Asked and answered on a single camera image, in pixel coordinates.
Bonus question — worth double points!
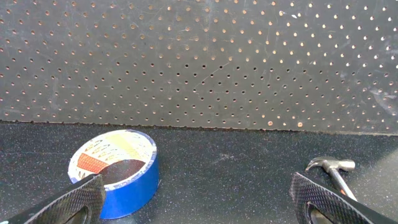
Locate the roll of blue tape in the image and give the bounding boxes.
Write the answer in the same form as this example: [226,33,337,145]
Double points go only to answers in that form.
[67,129,160,220]

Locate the hammer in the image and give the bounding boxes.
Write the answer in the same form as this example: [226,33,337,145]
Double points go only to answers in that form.
[304,156,358,202]

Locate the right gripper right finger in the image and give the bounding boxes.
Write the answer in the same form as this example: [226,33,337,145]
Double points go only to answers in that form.
[289,172,398,224]

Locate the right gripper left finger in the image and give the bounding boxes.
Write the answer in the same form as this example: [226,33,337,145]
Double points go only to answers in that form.
[0,173,106,224]

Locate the black pegboard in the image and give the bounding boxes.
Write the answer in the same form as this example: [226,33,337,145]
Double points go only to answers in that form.
[0,0,398,136]

